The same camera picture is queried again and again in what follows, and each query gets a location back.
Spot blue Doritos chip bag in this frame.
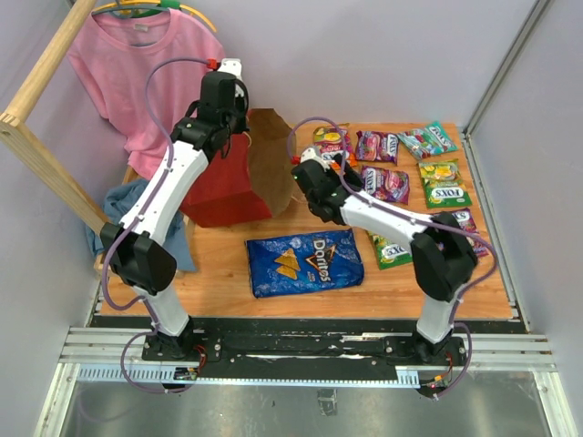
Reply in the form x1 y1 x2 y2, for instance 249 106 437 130
245 229 364 299

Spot red paper bag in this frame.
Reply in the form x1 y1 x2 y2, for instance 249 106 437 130
180 108 293 228

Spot orange candy packet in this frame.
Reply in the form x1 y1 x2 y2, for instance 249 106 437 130
312 123 357 170

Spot green candy packet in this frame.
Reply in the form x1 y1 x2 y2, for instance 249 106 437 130
367 232 413 270
418 159 472 208

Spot purple candy packet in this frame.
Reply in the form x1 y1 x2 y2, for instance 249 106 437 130
354 130 399 164
450 208 488 258
361 166 410 205

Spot teal candy packet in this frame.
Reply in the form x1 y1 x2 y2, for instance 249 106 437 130
396 121 458 161

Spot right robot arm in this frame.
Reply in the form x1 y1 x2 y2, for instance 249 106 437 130
291 147 477 362

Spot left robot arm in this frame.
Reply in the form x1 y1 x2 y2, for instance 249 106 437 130
100 71 249 355

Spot blue cloth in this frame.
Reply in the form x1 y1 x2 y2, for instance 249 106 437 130
86 178 197 272

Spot pink t-shirt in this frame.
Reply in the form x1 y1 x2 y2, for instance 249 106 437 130
67 10 225 179

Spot yellow green hanger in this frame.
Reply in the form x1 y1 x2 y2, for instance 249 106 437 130
91 0 218 33

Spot wooden clothes rack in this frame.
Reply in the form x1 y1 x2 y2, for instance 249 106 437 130
0 0 197 279

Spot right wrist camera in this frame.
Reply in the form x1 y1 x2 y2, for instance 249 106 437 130
300 146 330 169

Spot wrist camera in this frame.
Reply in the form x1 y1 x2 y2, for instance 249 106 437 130
218 58 242 82
300 146 330 169

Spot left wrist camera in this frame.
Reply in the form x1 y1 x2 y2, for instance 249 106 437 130
218 58 242 82

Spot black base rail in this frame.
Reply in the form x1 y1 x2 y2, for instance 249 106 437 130
61 315 557 389

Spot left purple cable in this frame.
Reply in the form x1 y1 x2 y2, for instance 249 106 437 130
100 56 218 393

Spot purple cable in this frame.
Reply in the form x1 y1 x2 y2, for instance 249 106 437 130
100 56 218 393
286 116 500 401

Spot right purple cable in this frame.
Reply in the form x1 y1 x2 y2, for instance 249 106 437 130
286 116 500 401

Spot aluminium frame post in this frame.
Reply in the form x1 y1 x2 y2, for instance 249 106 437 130
462 0 559 137

